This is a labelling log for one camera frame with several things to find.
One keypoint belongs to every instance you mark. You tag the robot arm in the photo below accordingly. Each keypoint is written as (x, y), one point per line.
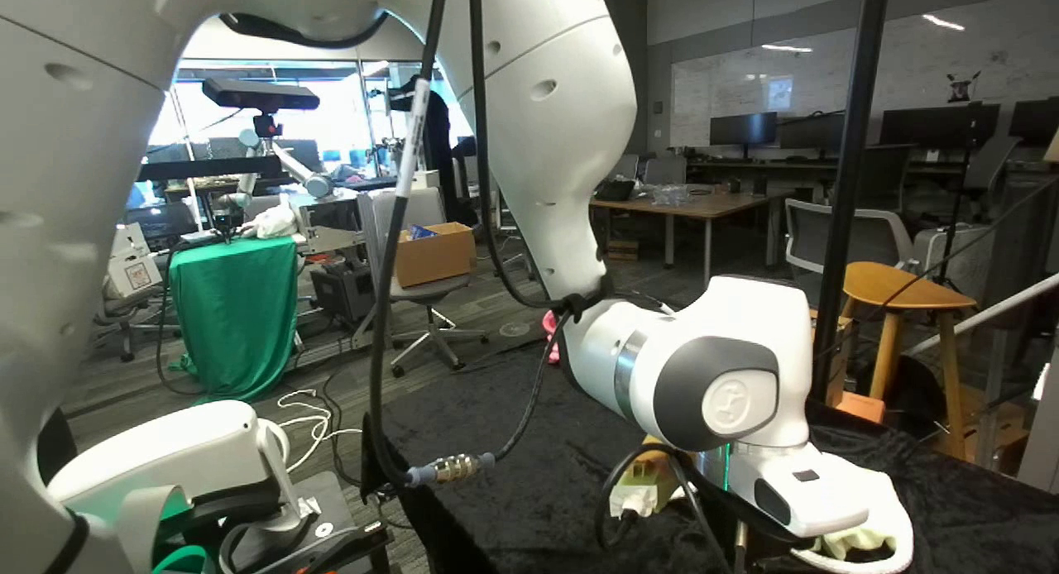
(538, 111)

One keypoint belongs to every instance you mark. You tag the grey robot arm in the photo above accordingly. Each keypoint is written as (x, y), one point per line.
(294, 169)

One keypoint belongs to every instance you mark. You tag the black tablecloth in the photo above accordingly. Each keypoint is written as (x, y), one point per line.
(529, 442)

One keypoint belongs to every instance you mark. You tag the pink item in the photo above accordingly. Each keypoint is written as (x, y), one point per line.
(549, 324)

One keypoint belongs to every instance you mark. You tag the cardboard box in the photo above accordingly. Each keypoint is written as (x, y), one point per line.
(434, 255)

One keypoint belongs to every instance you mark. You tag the grey office chair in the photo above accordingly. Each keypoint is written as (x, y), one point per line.
(430, 297)

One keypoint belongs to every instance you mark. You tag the black equipment case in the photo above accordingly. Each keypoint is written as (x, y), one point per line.
(343, 293)

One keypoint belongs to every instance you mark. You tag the wooden table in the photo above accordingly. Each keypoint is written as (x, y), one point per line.
(703, 206)

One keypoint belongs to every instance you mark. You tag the yellow and white block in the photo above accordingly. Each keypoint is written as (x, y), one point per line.
(641, 479)

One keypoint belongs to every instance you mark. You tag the window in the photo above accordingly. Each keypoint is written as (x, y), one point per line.
(331, 123)

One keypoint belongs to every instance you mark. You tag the green cloth covered table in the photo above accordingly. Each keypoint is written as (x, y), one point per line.
(236, 309)

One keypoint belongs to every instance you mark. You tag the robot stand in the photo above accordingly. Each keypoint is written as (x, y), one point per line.
(331, 524)

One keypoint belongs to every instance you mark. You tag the white office chair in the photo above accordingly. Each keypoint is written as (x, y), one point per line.
(869, 235)

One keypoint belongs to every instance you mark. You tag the black stand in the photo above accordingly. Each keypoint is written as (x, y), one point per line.
(856, 144)

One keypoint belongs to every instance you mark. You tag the orange box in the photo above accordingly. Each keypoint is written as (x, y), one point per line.
(860, 407)

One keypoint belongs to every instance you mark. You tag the wooden stool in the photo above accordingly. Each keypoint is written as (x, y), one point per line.
(898, 289)

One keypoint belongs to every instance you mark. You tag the white box with tag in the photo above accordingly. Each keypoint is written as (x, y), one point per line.
(132, 268)

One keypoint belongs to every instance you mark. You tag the whiteboard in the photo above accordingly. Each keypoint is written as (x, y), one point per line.
(877, 69)

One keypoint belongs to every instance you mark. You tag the pale yellow soft item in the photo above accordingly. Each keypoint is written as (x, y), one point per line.
(856, 541)

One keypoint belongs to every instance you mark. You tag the row of monitors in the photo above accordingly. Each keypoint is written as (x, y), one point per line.
(935, 126)

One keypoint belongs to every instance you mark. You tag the white rod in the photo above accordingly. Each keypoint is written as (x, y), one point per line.
(984, 313)

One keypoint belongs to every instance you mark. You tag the camera on mount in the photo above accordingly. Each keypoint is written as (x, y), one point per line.
(261, 96)

